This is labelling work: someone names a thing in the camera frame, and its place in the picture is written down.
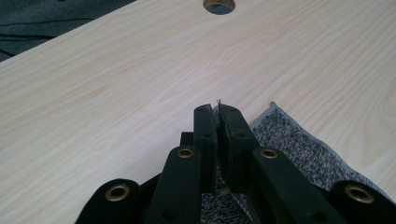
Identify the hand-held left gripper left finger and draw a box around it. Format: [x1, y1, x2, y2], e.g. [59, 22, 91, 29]
[179, 104, 218, 194]

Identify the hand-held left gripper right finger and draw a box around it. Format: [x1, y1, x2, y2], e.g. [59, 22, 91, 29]
[217, 103, 262, 193]

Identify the grey speckled cloth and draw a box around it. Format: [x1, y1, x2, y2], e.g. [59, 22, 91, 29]
[199, 100, 394, 224]

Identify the black floor cable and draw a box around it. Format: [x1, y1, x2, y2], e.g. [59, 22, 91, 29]
[0, 18, 96, 28]

